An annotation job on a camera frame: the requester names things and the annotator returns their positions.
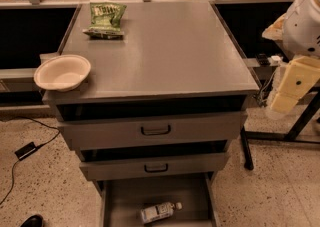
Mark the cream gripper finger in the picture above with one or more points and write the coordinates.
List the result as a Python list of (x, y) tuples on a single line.
[(291, 82), (275, 31)]

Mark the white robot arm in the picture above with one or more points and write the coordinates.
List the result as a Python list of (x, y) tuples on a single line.
[(299, 32)]

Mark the grey drawer cabinet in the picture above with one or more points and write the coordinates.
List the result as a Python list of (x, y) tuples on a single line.
[(175, 59)]

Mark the grey middle drawer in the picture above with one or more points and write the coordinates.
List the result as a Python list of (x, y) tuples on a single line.
[(134, 168)]

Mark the grey drawer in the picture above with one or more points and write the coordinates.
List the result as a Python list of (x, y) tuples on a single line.
[(134, 168), (123, 133), (124, 199)]

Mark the grey top drawer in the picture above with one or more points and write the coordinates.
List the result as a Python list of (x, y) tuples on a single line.
[(123, 133)]

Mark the grey bottom drawer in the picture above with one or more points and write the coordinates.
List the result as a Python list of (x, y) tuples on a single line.
[(124, 199)]

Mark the white power plug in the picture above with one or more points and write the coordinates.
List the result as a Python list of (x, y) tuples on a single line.
[(276, 60)]

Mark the grey side table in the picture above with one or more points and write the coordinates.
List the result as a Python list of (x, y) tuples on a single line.
[(292, 136)]

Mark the green chip bag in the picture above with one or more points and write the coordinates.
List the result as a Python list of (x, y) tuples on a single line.
[(106, 21)]

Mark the white paper bowl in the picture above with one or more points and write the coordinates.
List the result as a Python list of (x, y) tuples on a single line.
[(62, 73)]

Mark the black power adapter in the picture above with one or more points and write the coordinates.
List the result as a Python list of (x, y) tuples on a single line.
[(25, 151)]

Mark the black shoe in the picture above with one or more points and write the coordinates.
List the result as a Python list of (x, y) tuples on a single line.
[(33, 221)]

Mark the black top drawer handle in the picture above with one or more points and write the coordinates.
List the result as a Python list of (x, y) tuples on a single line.
[(155, 131)]

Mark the black drawer handle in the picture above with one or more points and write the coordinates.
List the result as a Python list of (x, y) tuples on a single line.
[(156, 168), (155, 131)]

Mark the black middle drawer handle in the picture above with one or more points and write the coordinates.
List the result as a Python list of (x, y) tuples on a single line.
[(156, 168)]

